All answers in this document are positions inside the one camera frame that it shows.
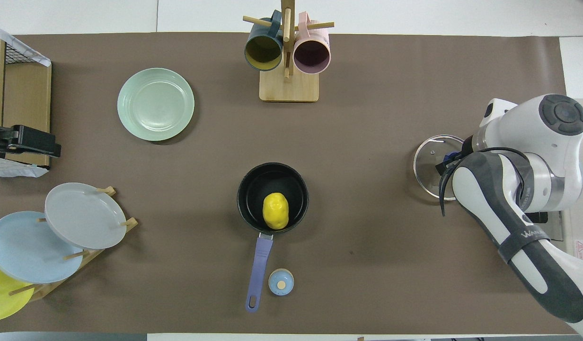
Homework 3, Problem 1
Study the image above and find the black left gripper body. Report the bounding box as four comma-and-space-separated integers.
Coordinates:
0, 125, 56, 154

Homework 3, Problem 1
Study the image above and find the glass lid blue knob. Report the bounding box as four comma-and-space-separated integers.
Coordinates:
413, 135, 466, 200

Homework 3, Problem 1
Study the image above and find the yellow potato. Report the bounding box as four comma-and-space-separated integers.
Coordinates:
263, 192, 290, 231

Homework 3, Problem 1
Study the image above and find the grey plate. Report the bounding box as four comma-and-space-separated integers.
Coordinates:
44, 182, 127, 250

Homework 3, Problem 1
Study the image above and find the light blue plate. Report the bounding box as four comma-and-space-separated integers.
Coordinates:
0, 211, 84, 284

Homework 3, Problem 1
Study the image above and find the light green plate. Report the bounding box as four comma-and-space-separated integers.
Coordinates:
117, 68, 195, 142

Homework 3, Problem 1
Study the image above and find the wooden plate rack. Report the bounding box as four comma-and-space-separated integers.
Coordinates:
8, 186, 139, 302

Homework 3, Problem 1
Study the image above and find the yellow plate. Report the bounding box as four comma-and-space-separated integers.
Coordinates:
0, 256, 35, 323

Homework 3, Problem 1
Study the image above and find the white crumpled paper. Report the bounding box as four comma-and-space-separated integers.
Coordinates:
0, 155, 49, 178

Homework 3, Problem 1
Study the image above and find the wooden shelf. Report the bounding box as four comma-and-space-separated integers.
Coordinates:
0, 36, 52, 169

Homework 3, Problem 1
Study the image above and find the white plastic sheet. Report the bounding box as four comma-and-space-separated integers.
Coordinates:
0, 23, 52, 67

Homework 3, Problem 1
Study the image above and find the brown table mat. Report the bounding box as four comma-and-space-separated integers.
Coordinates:
0, 32, 583, 334

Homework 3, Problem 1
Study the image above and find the wooden mug tree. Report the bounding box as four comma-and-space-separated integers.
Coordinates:
243, 0, 335, 103

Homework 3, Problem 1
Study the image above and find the pink mug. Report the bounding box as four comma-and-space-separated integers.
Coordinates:
293, 12, 331, 75

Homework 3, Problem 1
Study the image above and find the dark blue mug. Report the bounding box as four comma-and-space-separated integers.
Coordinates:
244, 10, 284, 72

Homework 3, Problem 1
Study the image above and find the black wire mesh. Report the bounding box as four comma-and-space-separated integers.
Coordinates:
4, 40, 42, 65

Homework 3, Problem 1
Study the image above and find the black pot purple handle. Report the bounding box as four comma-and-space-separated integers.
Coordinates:
237, 162, 309, 313

